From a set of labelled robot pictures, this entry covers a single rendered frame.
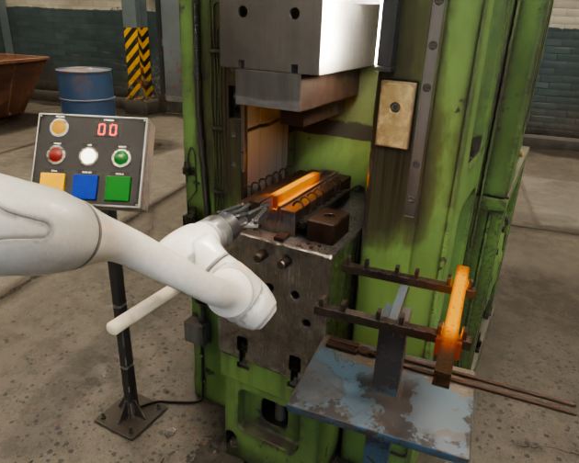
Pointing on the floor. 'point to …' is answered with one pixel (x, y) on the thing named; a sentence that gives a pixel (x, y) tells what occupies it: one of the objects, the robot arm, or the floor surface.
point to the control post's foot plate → (118, 412)
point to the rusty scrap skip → (7, 84)
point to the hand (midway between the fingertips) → (262, 205)
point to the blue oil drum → (86, 90)
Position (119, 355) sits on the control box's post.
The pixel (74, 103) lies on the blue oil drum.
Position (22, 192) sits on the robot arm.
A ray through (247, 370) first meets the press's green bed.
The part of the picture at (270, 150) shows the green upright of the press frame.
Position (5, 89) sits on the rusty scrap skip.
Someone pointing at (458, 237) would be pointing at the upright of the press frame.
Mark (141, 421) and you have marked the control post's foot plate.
